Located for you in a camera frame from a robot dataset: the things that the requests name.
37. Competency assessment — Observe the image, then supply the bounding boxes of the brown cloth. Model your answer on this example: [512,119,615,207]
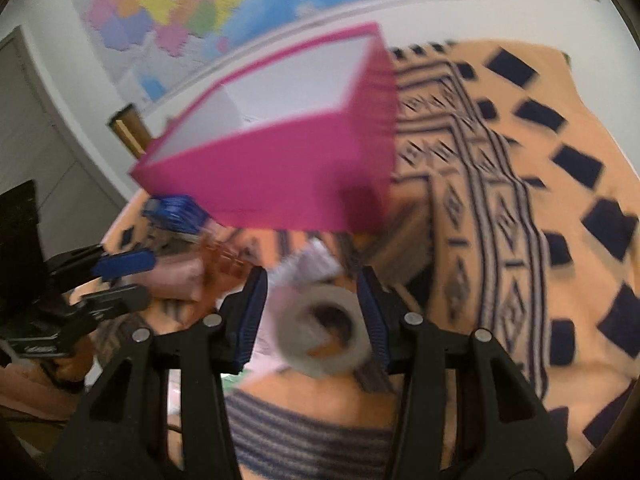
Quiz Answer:
[0,355,81,421]

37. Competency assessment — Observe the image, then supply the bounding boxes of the colourful wall map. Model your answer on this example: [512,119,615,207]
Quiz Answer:
[70,0,466,111]

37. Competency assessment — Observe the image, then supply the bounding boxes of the pink cardboard box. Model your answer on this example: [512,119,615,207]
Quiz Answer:
[129,22,398,235]

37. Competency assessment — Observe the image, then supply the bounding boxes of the grey door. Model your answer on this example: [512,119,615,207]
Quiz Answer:
[0,25,126,261]

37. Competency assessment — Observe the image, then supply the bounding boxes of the blue small box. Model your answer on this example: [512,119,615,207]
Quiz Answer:
[141,195,208,235]

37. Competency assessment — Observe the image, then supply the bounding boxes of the orange patterned blanket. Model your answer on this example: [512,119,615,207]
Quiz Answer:
[100,40,640,480]

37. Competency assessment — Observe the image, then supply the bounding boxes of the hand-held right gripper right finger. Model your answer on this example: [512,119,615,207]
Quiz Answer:
[356,266,576,480]

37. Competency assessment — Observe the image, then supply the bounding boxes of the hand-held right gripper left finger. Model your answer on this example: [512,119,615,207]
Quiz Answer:
[47,266,271,480]

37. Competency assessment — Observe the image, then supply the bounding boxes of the grey tape roll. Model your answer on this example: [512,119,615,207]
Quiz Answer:
[275,282,373,378]

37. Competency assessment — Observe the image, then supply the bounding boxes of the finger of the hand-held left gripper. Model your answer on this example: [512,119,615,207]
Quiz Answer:
[45,244,156,283]
[70,284,151,328]

